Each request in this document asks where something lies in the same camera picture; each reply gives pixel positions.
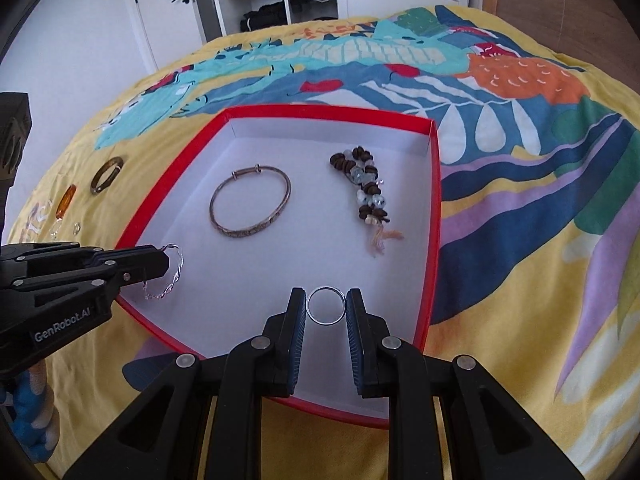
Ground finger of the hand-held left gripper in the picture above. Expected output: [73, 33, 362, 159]
[0, 250, 170, 311]
[0, 242, 161, 273]

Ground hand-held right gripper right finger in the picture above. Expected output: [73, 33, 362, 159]
[346, 288, 586, 480]

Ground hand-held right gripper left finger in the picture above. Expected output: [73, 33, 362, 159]
[62, 287, 307, 480]

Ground silver ring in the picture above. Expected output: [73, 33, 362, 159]
[306, 286, 347, 325]

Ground silver twisted chain bracelet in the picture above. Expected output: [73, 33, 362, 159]
[142, 243, 185, 302]

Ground amber bangle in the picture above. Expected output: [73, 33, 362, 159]
[56, 184, 78, 221]

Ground dark brown bangle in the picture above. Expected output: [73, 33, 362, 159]
[90, 156, 125, 196]

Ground red jewelry box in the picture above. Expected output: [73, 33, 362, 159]
[114, 104, 442, 430]

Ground dark object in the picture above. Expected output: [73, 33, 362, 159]
[0, 92, 32, 241]

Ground colourful printed blanket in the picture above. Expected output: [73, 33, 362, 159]
[0, 5, 640, 480]

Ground white door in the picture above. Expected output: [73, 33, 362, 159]
[129, 0, 217, 74]

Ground black folded clothes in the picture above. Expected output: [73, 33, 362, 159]
[239, 0, 337, 32]

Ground wooden headboard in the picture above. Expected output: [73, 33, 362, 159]
[482, 0, 640, 75]

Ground silver bangle bracelet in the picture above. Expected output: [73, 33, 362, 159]
[209, 164, 292, 239]

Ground wooden beaded bracelet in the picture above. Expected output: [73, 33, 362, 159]
[329, 146, 405, 257]

